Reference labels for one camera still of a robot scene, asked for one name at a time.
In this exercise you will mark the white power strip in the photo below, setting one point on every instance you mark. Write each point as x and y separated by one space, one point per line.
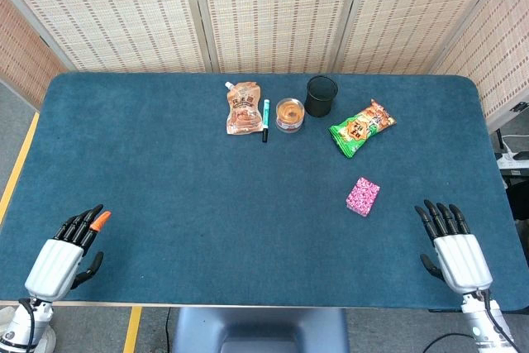
514 159

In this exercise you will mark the woven bamboo screen panel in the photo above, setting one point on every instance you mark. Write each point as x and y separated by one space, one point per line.
496 59
281 14
115 14
413 14
20 59

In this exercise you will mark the green and black marker pen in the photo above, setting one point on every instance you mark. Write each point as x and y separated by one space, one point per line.
265 119

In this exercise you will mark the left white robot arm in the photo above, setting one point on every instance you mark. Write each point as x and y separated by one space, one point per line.
18 326

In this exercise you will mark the orange spouted sauce pouch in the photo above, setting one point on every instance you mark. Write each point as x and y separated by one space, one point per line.
244 113

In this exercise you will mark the black screen hinge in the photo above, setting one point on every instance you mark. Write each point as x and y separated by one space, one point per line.
519 107

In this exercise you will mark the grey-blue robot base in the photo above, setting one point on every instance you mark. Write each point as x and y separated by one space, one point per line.
260 328

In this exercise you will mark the right robot hand, black fingers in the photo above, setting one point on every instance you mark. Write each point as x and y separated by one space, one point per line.
460 260

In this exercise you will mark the clear round plastic jar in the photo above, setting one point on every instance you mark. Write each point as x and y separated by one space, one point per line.
290 115

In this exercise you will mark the left robot hand, orange fingertip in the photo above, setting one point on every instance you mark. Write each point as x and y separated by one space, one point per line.
53 264

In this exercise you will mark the black box beside table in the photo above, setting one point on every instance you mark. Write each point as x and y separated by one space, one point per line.
518 200

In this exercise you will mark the pink patterned packet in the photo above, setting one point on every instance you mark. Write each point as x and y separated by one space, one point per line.
363 197

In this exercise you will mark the black mesh pen cup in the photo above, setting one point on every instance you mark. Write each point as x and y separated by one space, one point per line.
320 101

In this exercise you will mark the green and orange snack bag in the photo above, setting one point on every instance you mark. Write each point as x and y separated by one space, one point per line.
359 130

